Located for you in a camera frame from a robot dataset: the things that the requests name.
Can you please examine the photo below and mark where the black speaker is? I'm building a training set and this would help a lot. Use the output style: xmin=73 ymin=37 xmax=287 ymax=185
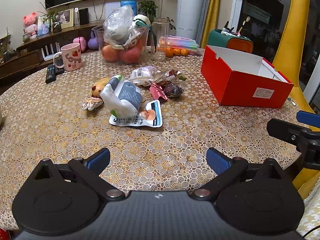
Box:
xmin=79 ymin=8 xmax=90 ymax=25

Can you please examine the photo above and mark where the clear plastic fruit bowl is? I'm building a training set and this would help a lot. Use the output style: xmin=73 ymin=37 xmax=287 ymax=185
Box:
xmin=99 ymin=27 xmax=148 ymax=64

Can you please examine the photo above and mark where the clear packet of dark items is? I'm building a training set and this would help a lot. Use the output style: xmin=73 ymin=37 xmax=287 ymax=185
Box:
xmin=164 ymin=83 xmax=185 ymax=98

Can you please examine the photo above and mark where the white photo frame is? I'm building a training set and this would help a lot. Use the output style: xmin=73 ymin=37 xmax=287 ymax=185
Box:
xmin=60 ymin=8 xmax=75 ymax=29

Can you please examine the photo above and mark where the colourful plastic case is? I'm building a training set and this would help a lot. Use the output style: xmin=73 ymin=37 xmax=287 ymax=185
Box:
xmin=159 ymin=36 xmax=202 ymax=55

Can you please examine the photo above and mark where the pink plush toy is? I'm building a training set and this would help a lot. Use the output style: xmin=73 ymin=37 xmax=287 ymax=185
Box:
xmin=23 ymin=12 xmax=39 ymax=39

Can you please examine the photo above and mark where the wooden television cabinet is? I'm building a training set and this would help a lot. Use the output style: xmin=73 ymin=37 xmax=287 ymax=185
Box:
xmin=0 ymin=20 xmax=106 ymax=80

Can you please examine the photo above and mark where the red apple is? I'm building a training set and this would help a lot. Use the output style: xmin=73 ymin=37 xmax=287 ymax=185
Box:
xmin=119 ymin=47 xmax=142 ymax=64

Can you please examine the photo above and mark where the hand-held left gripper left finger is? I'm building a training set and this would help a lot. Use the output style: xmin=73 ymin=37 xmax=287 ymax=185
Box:
xmin=32 ymin=148 xmax=125 ymax=202

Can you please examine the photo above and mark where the white router with antennas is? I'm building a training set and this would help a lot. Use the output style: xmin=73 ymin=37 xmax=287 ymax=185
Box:
xmin=42 ymin=44 xmax=62 ymax=61

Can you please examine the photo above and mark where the clear glass jar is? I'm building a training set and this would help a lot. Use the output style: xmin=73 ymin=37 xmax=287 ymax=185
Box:
xmin=152 ymin=17 xmax=168 ymax=61

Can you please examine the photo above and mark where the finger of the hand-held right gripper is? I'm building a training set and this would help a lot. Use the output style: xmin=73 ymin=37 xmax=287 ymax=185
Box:
xmin=296 ymin=110 xmax=320 ymax=128
xmin=266 ymin=118 xmax=320 ymax=155

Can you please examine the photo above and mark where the yellow curtain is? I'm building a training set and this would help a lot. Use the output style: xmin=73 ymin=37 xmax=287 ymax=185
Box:
xmin=200 ymin=0 xmax=222 ymax=48

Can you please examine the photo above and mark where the pink round bag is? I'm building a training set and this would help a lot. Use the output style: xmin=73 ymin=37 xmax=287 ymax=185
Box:
xmin=73 ymin=36 xmax=87 ymax=53

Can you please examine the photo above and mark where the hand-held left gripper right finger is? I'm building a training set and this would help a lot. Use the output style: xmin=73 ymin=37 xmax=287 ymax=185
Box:
xmin=192 ymin=147 xmax=285 ymax=202

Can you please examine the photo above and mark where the yellow hamster toy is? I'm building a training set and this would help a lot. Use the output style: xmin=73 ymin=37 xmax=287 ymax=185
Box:
xmin=91 ymin=77 xmax=110 ymax=98

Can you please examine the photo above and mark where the green orange storage bin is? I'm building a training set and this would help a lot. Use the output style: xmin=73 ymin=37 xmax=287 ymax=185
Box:
xmin=201 ymin=29 xmax=254 ymax=54

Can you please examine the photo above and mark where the small potted orchid plant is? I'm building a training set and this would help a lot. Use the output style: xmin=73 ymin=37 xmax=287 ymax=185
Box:
xmin=37 ymin=2 xmax=66 ymax=33

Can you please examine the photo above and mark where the white standing air conditioner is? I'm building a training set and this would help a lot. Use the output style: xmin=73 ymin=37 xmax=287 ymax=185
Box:
xmin=177 ymin=0 xmax=208 ymax=48

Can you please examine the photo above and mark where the glass balcony door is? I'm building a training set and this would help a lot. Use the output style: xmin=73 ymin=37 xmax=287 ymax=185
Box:
xmin=229 ymin=0 xmax=320 ymax=105

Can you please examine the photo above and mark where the red cardboard box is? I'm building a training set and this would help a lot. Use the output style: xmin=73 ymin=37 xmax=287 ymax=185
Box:
xmin=201 ymin=45 xmax=294 ymax=109

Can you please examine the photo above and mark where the orange apple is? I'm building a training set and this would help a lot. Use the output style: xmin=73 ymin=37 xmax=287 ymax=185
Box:
xmin=101 ymin=45 xmax=119 ymax=62

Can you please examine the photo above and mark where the makeup brush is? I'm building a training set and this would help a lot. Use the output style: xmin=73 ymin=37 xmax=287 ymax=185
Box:
xmin=237 ymin=16 xmax=251 ymax=35

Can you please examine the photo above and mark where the white flat panel box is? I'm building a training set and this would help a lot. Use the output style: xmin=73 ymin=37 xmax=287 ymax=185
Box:
xmin=104 ymin=2 xmax=121 ymax=20

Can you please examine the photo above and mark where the white pouch green ribbon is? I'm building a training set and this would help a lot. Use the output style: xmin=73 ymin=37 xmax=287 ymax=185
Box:
xmin=132 ymin=15 xmax=157 ymax=53

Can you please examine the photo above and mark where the crumpled snack wrapper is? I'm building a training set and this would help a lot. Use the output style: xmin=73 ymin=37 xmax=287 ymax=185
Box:
xmin=150 ymin=69 xmax=187 ymax=82

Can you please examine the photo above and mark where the clear plastic bag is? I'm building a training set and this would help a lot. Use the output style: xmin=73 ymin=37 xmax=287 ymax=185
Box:
xmin=103 ymin=5 xmax=137 ymax=48

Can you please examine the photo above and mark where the purple kettlebell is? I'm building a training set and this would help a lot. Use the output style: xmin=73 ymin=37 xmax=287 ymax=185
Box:
xmin=87 ymin=27 xmax=103 ymax=50

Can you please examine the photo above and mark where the green leafy houseplant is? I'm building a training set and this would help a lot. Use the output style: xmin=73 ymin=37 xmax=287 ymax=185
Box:
xmin=129 ymin=0 xmax=177 ymax=30

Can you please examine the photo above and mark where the white face-print packet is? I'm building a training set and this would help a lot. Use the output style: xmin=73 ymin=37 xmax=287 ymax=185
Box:
xmin=109 ymin=99 xmax=163 ymax=128

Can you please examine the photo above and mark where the pink mug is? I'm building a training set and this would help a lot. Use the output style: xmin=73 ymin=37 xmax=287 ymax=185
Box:
xmin=53 ymin=43 xmax=83 ymax=71

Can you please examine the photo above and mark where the patterned seat cushion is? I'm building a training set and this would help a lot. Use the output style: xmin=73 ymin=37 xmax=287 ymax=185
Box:
xmin=296 ymin=187 xmax=320 ymax=240

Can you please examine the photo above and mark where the white grey plastic packet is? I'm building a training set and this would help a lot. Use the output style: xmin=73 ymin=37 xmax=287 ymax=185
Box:
xmin=99 ymin=75 xmax=143 ymax=117

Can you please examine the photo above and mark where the pink binder clip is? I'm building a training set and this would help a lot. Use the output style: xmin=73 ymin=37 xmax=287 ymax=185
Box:
xmin=142 ymin=81 xmax=168 ymax=103

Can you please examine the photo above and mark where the purple picture card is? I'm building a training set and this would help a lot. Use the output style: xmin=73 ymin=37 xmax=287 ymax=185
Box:
xmin=37 ymin=16 xmax=52 ymax=37

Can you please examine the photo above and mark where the blue box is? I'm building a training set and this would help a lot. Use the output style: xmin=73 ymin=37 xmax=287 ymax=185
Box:
xmin=120 ymin=0 xmax=137 ymax=15

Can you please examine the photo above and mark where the striped small plush toy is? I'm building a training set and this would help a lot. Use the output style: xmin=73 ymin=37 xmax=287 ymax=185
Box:
xmin=82 ymin=97 xmax=103 ymax=111

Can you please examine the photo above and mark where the wrapped white bun packet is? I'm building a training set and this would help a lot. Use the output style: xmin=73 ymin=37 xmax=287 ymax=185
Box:
xmin=129 ymin=66 xmax=155 ymax=85

